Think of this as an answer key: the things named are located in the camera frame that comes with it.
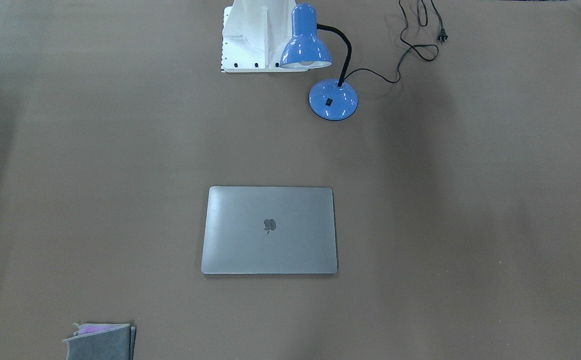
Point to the silver grey laptop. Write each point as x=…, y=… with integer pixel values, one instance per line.
x=270, y=231

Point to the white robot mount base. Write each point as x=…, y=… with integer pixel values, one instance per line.
x=255, y=34

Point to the blue desk lamp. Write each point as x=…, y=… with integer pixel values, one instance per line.
x=331, y=99

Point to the folded grey cloth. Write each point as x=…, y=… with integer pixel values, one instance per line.
x=101, y=341

